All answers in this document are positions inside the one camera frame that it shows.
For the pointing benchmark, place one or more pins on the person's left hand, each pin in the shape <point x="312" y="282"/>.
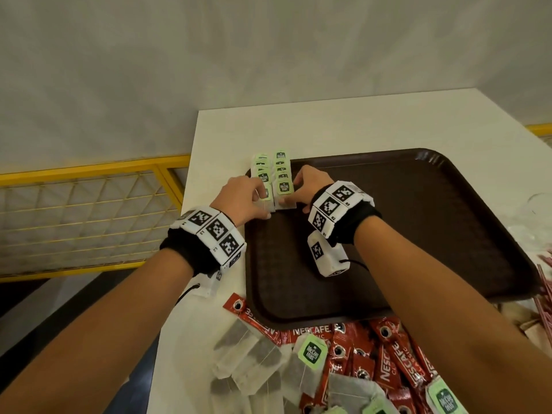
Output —
<point x="239" y="198"/>

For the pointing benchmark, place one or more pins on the neat rows of tea bags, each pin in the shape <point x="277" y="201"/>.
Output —
<point x="280" y="168"/>

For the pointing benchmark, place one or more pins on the wristband with marker tiles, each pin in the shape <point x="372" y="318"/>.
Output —
<point x="215" y="230"/>
<point x="334" y="204"/>

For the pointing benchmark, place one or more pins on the brown plastic tray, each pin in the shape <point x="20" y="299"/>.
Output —
<point x="422" y="237"/>

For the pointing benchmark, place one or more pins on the person's left forearm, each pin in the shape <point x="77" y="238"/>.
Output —
<point x="99" y="336"/>

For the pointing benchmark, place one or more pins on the right wristband with marker tiles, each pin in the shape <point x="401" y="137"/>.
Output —
<point x="334" y="204"/>

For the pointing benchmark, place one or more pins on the pile of brown sugar packets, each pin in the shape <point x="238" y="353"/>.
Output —
<point x="534" y="332"/>

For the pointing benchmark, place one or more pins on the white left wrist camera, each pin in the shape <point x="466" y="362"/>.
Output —
<point x="207" y="282"/>

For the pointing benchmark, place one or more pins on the pile of tea bags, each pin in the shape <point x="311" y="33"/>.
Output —
<point x="246" y="353"/>

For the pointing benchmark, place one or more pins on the green tag tea bag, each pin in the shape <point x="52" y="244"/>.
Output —
<point x="268" y="202"/>
<point x="284" y="187"/>

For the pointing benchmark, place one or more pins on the marker cube on right wrist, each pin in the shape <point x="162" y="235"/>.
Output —
<point x="325" y="256"/>

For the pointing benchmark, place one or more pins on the pile of red Nescafe sachets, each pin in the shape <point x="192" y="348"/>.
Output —
<point x="388" y="362"/>

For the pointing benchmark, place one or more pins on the person's right forearm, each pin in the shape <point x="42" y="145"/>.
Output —
<point x="453" y="319"/>

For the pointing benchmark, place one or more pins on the left wristband with marker tiles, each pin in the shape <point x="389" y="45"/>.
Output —
<point x="215" y="230"/>

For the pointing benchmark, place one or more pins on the pile of pink stirrer sticks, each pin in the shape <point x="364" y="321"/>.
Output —
<point x="545" y="297"/>

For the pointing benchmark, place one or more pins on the clear glass cups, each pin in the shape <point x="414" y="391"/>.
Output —
<point x="534" y="219"/>

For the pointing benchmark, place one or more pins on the person's right hand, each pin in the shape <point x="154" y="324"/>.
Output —
<point x="310" y="181"/>

